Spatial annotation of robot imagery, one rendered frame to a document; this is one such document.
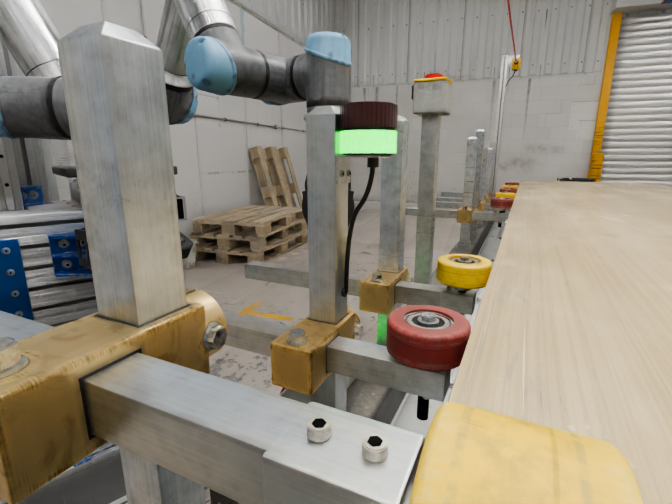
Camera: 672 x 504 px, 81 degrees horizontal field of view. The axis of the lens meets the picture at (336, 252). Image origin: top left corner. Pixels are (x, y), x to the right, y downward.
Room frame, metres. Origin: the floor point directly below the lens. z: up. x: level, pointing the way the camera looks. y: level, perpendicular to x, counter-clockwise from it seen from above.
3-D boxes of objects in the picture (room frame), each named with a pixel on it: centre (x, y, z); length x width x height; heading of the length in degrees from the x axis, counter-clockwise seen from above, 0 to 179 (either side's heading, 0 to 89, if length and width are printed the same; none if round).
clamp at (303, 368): (0.43, 0.02, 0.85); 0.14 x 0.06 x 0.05; 154
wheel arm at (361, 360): (0.44, 0.08, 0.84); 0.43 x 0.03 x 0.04; 64
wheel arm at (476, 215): (1.57, -0.45, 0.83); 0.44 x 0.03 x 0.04; 64
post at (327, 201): (0.45, 0.01, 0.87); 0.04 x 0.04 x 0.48; 64
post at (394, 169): (0.67, -0.10, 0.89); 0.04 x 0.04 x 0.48; 64
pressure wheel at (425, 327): (0.36, -0.09, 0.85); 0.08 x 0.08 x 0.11
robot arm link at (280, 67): (0.75, 0.10, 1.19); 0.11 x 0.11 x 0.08; 50
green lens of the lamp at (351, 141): (0.43, -0.03, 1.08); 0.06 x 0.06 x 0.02
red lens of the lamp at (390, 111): (0.43, -0.03, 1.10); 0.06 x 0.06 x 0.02
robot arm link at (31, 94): (0.55, 0.40, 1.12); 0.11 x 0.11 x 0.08; 4
